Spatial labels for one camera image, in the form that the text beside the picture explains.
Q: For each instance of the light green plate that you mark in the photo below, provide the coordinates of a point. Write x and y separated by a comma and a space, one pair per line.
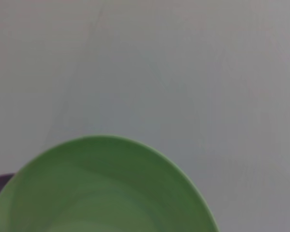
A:
99, 188

